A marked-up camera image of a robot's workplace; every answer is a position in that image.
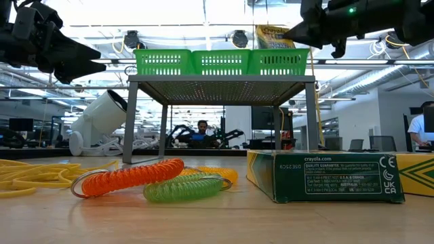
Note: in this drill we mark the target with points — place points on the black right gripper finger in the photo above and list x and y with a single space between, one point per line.
305 34
339 47

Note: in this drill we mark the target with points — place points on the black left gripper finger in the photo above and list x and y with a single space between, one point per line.
74 51
78 69

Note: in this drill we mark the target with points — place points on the yellow green crayon box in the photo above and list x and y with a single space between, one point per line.
417 173
325 179
271 39

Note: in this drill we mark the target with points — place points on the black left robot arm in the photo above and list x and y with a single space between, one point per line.
4 10

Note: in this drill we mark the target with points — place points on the black background robot arm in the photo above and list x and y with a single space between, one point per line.
232 135
178 135

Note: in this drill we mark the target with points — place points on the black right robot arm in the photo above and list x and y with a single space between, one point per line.
417 23

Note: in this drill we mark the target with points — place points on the grey office chair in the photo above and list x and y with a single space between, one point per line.
356 145
382 144

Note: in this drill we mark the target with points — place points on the green slotted plastic basket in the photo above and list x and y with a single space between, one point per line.
162 62
220 62
278 62

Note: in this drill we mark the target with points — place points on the white cylindrical device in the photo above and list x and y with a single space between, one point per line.
101 118

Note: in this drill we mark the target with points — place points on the small black monitor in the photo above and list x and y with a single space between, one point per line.
21 124

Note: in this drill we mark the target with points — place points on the large black monitor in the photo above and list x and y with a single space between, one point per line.
262 118

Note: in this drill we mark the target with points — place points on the grey perforated metal shelf riser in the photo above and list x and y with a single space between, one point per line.
220 78

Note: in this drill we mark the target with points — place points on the person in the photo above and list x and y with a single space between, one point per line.
202 135
418 127

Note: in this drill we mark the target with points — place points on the black monitor edge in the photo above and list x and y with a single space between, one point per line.
429 118

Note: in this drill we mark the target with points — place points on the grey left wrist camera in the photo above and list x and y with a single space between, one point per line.
23 22

